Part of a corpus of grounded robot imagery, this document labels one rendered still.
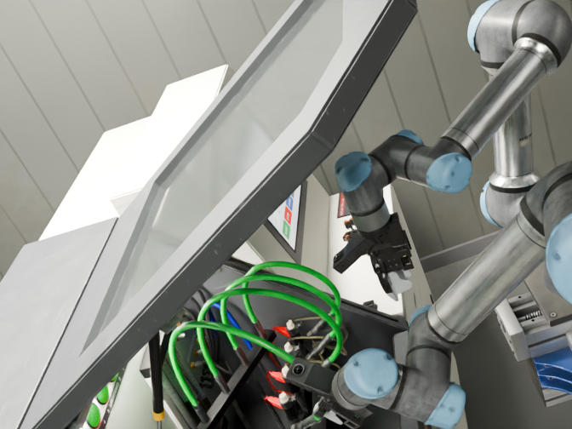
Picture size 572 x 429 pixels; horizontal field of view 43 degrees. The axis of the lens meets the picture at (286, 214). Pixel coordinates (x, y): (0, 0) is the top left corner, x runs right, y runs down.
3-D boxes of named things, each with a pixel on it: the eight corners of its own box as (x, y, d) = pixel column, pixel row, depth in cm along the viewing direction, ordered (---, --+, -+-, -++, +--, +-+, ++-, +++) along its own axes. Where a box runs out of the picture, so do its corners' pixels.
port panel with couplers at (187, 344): (208, 383, 186) (154, 294, 171) (197, 386, 187) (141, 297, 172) (216, 347, 197) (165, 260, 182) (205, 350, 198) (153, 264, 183)
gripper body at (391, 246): (414, 271, 150) (398, 225, 144) (375, 282, 152) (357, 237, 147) (412, 249, 157) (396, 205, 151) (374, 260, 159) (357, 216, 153)
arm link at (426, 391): (469, 360, 119) (406, 338, 119) (468, 415, 110) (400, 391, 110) (449, 389, 124) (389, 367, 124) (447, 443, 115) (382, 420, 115)
